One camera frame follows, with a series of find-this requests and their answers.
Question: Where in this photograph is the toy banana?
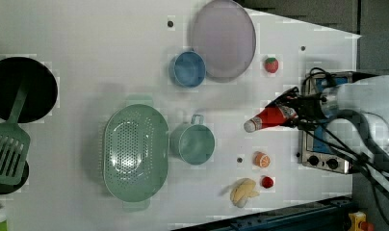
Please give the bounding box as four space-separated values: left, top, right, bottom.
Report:
230 178 259 208

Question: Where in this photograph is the red ketchup bottle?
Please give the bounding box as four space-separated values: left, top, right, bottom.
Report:
244 105 298 133

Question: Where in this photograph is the toy orange half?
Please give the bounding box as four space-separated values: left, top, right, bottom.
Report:
253 152 271 168

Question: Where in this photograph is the toy strawberry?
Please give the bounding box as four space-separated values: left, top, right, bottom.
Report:
264 57 279 73

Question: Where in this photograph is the lilac round plate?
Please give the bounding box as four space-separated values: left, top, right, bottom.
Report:
191 0 256 78

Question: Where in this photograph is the toy red tomato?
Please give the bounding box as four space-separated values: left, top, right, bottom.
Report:
261 176 274 189

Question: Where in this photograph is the teal cup with handle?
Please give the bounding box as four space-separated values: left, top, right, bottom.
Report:
169 114 216 166

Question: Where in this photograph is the blue cup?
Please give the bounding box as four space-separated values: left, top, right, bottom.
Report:
169 50 206 88

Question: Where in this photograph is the black round coaster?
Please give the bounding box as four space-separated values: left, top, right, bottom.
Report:
0 164 30 194

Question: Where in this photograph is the green slotted spatula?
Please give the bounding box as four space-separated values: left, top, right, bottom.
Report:
0 77 31 185

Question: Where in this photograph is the green colander basket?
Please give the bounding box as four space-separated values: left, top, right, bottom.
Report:
103 95 169 212

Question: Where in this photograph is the silver toaster oven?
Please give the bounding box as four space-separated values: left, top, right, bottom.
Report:
298 67 353 174

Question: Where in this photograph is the black frying pan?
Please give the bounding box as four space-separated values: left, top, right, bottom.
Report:
0 57 58 123

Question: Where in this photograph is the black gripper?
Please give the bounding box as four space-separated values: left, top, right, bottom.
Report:
267 87 325 131

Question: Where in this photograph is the black cable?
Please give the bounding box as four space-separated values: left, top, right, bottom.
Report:
302 66 389 231

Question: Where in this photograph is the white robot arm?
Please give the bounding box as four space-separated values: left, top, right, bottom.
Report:
262 74 389 195

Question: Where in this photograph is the blue metal frame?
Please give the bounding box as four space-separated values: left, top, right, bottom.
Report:
173 196 357 231

